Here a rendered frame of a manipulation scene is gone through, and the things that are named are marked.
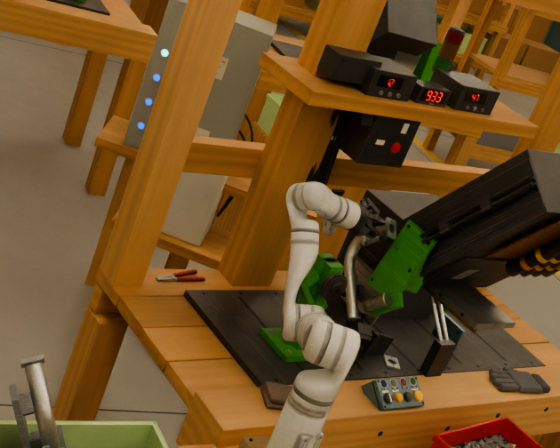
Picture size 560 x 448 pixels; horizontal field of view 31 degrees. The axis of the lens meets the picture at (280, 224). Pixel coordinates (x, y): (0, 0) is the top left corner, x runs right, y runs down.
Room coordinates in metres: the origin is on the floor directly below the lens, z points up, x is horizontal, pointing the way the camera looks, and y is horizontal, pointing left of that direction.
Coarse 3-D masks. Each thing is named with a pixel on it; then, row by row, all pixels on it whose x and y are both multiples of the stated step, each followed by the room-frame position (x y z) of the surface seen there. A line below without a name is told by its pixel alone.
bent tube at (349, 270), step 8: (392, 224) 2.58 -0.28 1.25; (384, 232) 2.56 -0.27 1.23; (392, 232) 2.58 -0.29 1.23; (352, 240) 2.61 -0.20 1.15; (360, 240) 2.59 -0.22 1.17; (352, 248) 2.59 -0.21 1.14; (352, 256) 2.58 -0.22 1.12; (344, 264) 2.57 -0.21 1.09; (352, 264) 2.57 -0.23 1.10; (344, 272) 2.56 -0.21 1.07; (352, 272) 2.55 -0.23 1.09; (352, 280) 2.54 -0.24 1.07; (352, 288) 2.52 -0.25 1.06; (352, 296) 2.50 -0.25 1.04; (352, 304) 2.49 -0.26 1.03; (352, 312) 2.47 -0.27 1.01; (352, 320) 2.48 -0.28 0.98
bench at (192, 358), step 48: (96, 288) 2.41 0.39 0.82; (144, 288) 2.41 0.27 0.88; (192, 288) 2.51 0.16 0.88; (240, 288) 2.62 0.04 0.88; (480, 288) 3.33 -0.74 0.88; (96, 336) 2.36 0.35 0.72; (144, 336) 2.20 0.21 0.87; (192, 336) 2.27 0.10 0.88; (528, 336) 3.09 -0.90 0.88; (96, 384) 2.39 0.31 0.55; (192, 384) 2.06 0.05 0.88; (240, 384) 2.14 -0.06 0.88
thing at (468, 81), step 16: (384, 64) 2.71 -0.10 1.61; (368, 80) 2.63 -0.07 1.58; (384, 80) 2.65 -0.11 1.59; (400, 80) 2.68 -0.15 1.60; (416, 80) 2.72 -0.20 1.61; (432, 80) 2.93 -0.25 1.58; (448, 80) 2.89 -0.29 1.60; (464, 80) 2.92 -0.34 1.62; (480, 80) 3.01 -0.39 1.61; (384, 96) 2.66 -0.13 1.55; (400, 96) 2.69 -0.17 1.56; (464, 96) 2.86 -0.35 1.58; (480, 96) 2.90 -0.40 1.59; (496, 96) 2.95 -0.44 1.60; (480, 112) 2.92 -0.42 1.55
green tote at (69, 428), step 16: (0, 432) 1.56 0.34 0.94; (16, 432) 1.58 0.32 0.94; (32, 432) 1.60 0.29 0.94; (64, 432) 1.63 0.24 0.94; (80, 432) 1.65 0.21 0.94; (96, 432) 1.67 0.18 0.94; (112, 432) 1.69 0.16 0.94; (128, 432) 1.71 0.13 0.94; (144, 432) 1.73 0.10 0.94; (160, 432) 1.72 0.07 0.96
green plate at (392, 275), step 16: (416, 224) 2.59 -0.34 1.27; (400, 240) 2.58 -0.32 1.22; (416, 240) 2.55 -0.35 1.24; (432, 240) 2.52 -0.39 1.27; (384, 256) 2.58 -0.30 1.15; (400, 256) 2.55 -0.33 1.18; (416, 256) 2.52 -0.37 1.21; (384, 272) 2.55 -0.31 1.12; (400, 272) 2.52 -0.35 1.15; (416, 272) 2.53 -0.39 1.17; (384, 288) 2.52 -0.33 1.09; (400, 288) 2.49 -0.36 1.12; (416, 288) 2.55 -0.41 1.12
